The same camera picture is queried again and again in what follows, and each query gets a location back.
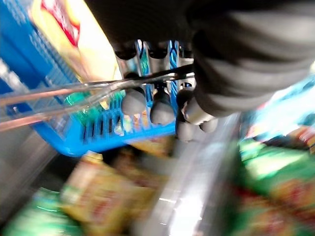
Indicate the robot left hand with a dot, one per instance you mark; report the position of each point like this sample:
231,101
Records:
233,49

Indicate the blue plastic shopping basket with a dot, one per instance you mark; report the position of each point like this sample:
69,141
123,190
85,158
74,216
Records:
29,51

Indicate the cyan snack bag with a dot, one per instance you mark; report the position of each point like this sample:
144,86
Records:
283,110

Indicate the silver metal shelf divider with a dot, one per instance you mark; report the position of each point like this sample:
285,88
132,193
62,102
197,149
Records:
187,186

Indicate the green snack bag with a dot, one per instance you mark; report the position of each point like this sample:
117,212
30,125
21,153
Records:
275,191
78,103
37,216

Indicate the yellow snack bag red logo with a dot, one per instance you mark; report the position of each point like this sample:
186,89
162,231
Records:
81,37

